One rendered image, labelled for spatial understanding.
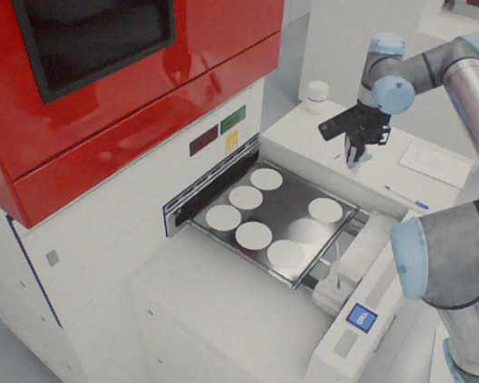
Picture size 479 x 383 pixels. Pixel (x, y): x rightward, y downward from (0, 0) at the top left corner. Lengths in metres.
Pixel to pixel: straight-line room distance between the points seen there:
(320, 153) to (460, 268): 0.85
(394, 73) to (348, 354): 0.58
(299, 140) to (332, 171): 0.17
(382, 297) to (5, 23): 0.92
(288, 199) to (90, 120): 0.71
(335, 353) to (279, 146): 0.72
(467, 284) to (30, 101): 0.69
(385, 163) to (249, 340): 0.70
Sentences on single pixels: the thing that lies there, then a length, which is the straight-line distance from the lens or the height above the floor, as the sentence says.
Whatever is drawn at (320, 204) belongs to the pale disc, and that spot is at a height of 0.90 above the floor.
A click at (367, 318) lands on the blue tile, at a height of 0.96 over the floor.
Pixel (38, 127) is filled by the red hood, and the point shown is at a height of 1.41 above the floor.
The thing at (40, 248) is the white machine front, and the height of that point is 1.12.
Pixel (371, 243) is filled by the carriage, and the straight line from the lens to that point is 1.31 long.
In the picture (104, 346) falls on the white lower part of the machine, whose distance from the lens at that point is 1.40.
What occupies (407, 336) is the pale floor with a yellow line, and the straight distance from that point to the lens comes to 2.24.
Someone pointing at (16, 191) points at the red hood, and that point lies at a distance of 0.81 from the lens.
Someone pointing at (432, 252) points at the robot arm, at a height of 1.37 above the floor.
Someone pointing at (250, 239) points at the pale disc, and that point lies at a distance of 1.22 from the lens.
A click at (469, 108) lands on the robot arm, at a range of 0.82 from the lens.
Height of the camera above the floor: 1.83
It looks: 44 degrees down
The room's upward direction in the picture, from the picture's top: 4 degrees clockwise
